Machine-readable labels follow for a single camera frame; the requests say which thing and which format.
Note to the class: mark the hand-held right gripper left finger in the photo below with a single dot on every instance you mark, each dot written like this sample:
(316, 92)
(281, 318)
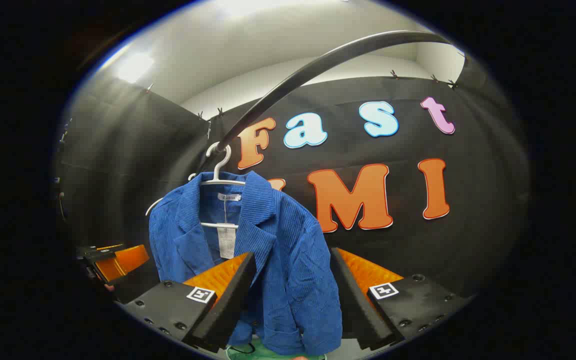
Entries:
(228, 305)

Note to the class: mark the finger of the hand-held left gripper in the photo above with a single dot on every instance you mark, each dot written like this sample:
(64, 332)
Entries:
(125, 262)

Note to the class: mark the white plastic clothes hanger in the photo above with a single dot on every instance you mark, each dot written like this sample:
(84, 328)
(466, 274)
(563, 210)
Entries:
(216, 170)

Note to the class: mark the ceiling light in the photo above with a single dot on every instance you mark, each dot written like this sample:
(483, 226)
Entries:
(135, 67)

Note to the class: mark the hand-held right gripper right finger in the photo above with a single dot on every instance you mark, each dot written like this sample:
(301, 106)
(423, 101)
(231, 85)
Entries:
(355, 305)

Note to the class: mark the green fabric laundry hamper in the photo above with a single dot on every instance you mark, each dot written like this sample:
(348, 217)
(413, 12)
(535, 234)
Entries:
(278, 357)

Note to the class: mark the black metal clothes rack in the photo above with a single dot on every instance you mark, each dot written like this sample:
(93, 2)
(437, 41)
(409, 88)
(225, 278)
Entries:
(318, 62)

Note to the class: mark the white paper hang tag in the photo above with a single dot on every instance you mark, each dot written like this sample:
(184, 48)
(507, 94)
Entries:
(226, 245)

